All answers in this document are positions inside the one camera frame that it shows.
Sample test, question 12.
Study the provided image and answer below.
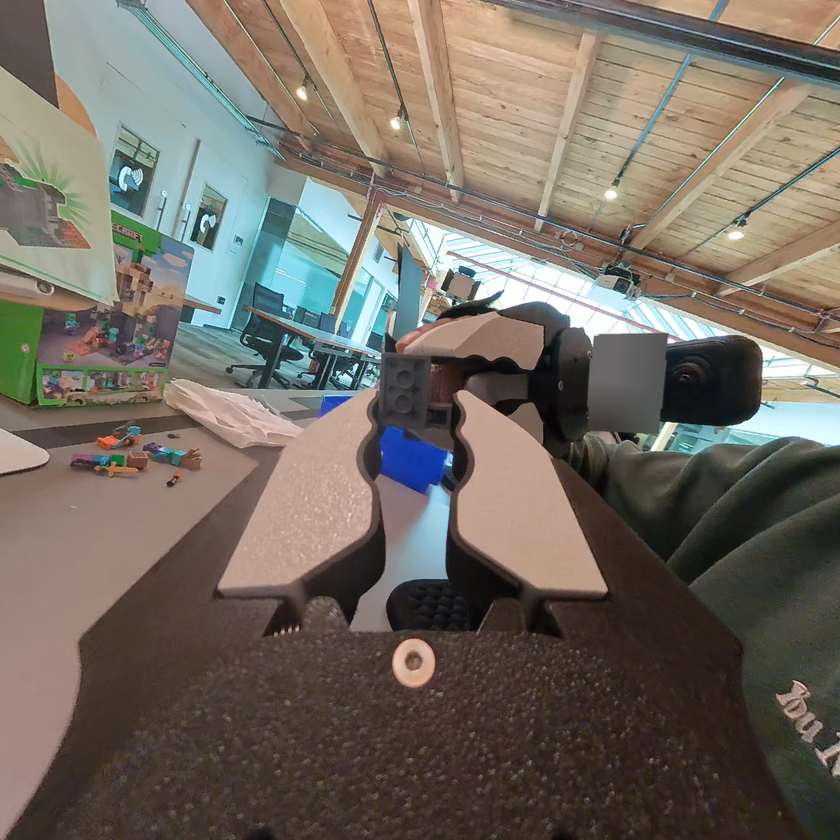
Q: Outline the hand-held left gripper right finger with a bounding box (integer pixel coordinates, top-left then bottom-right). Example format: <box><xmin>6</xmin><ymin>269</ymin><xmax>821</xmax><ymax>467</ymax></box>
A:
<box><xmin>446</xmin><ymin>389</ymin><xmax>610</xmax><ymax>599</ymax></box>

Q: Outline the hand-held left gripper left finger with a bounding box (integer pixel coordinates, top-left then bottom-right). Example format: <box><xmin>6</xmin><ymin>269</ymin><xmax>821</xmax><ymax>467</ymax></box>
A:
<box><xmin>215</xmin><ymin>387</ymin><xmax>388</xmax><ymax>599</ymax></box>

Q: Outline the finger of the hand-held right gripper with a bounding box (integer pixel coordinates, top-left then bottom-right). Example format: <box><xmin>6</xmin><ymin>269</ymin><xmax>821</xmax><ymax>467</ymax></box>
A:
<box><xmin>397</xmin><ymin>310</ymin><xmax>547</xmax><ymax>378</ymax></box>
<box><xmin>465</xmin><ymin>369</ymin><xmax>547</xmax><ymax>447</ymax></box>

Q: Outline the grey green brick wall piece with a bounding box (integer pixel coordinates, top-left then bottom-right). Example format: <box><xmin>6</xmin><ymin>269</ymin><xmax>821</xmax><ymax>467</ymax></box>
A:
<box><xmin>377</xmin><ymin>353</ymin><xmax>460</xmax><ymax>434</ymax></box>

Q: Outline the person's right forearm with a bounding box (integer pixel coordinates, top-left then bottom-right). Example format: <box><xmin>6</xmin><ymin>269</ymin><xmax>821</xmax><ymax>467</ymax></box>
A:
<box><xmin>570</xmin><ymin>430</ymin><xmax>788</xmax><ymax>565</ymax></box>

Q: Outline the ceiling projector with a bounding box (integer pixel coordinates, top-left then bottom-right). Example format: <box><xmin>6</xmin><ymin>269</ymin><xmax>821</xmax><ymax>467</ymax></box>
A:
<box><xmin>594</xmin><ymin>262</ymin><xmax>644</xmax><ymax>301</ymax></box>

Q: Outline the crumpled white paper bag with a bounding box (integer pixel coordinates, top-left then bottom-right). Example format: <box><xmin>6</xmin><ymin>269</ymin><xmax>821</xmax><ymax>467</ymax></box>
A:
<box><xmin>164</xmin><ymin>379</ymin><xmax>306</xmax><ymax>450</ymax></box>

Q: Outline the black mesh office chair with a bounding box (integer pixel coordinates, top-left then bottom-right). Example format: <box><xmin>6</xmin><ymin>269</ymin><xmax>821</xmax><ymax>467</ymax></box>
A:
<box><xmin>387</xmin><ymin>579</ymin><xmax>483</xmax><ymax>634</ymax></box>

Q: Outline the long wooden office table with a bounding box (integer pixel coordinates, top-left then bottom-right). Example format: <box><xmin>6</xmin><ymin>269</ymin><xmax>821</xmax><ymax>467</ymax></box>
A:
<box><xmin>246</xmin><ymin>305</ymin><xmax>388</xmax><ymax>388</ymax></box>

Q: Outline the pile of small brick figures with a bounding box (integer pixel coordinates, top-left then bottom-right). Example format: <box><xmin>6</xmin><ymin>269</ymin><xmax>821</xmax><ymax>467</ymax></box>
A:
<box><xmin>69</xmin><ymin>420</ymin><xmax>204</xmax><ymax>490</ymax></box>

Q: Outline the toy brick set box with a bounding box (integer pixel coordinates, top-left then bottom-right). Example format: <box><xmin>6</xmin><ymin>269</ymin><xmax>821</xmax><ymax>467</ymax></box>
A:
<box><xmin>0</xmin><ymin>210</ymin><xmax>194</xmax><ymax>408</ymax></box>

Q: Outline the white book stand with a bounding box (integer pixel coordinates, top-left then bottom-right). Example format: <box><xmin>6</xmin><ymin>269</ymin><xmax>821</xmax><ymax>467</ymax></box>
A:
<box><xmin>0</xmin><ymin>270</ymin><xmax>60</xmax><ymax>476</ymax></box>

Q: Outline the open instruction booklet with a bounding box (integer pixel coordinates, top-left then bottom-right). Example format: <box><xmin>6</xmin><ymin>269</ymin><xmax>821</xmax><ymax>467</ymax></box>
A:
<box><xmin>0</xmin><ymin>66</ymin><xmax>122</xmax><ymax>306</ymax></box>

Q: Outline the wall screen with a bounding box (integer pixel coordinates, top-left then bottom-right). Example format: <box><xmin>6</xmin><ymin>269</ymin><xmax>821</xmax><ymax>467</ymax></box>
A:
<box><xmin>108</xmin><ymin>121</ymin><xmax>161</xmax><ymax>217</ymax></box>
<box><xmin>190</xmin><ymin>184</ymin><xmax>229</xmax><ymax>252</ymax></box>

